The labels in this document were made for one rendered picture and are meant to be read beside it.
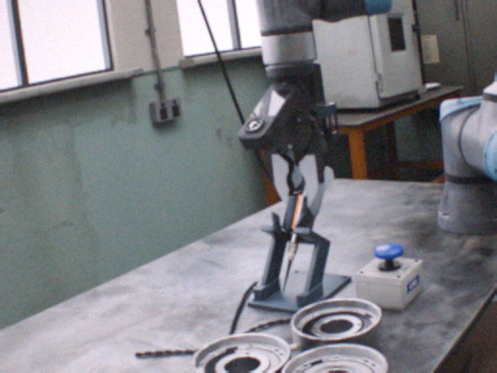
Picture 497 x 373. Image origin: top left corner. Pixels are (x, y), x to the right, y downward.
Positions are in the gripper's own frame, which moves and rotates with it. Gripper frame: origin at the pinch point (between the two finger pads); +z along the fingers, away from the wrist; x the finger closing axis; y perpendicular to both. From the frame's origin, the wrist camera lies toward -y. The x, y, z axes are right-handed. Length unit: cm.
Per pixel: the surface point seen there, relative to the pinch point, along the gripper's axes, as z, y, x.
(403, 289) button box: 9.0, -3.6, -16.8
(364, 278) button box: 7.9, -3.7, -11.2
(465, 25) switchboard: -26, 359, 72
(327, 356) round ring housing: 8.9, -21.7, -15.7
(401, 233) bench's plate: 11.9, 24.8, -4.6
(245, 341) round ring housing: 8.7, -22.5, -5.4
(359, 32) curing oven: -26, 188, 78
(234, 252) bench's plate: 11.9, 9.3, 21.2
